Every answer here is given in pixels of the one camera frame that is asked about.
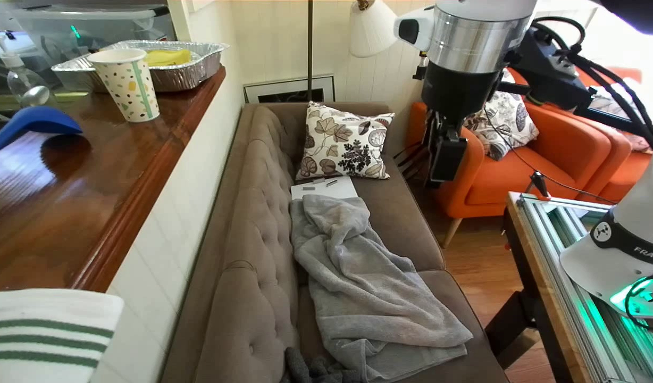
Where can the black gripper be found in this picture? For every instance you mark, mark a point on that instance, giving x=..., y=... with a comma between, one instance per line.
x=451, y=92

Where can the grey fleece blanket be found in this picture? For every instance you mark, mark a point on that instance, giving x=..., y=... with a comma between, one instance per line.
x=369, y=284

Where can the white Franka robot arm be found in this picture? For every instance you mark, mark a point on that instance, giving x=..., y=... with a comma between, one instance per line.
x=482, y=34

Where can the floral armchair pillow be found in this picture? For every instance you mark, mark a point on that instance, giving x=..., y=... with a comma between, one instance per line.
x=507, y=121

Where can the small black clamp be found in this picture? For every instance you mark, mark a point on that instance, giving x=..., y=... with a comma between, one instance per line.
x=540, y=183

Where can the orange armchair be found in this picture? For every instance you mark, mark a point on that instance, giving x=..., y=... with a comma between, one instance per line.
x=552, y=156

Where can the floral throw pillow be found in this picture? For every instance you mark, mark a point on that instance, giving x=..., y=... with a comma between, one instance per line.
x=339, y=142

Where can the white flat board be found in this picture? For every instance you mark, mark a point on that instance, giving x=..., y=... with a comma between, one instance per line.
x=321, y=191

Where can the white lamp shade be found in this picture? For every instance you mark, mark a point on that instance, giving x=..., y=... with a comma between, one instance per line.
x=370, y=29

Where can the pink patterned cushion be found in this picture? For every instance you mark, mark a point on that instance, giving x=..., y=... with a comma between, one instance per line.
x=614, y=104

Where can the black lamp pole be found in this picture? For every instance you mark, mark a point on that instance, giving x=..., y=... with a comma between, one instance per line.
x=312, y=50

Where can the brown tufted sofa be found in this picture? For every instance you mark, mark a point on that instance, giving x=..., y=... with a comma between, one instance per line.
x=253, y=247

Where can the aluminium foil tray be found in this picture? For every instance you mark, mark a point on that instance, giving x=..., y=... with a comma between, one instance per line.
x=190, y=72

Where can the yellow sponge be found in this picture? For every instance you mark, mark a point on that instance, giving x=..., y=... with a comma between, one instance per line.
x=168, y=59

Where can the dotted paper cup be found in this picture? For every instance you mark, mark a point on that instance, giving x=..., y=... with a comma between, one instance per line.
x=127, y=87

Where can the wooden counter ledge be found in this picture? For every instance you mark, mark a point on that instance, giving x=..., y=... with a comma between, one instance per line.
x=93, y=199

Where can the blue plastic object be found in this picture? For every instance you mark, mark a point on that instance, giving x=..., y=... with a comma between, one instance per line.
x=35, y=121

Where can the clear spray bottle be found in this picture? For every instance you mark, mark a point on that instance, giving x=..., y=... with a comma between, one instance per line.
x=24, y=82

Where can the white green-striped towel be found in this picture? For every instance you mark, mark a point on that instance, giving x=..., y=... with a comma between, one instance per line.
x=41, y=332

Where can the aluminium frame robot table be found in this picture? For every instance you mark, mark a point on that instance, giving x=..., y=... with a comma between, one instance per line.
x=552, y=284

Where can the white picture frame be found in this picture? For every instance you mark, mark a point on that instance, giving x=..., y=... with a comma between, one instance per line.
x=291, y=90

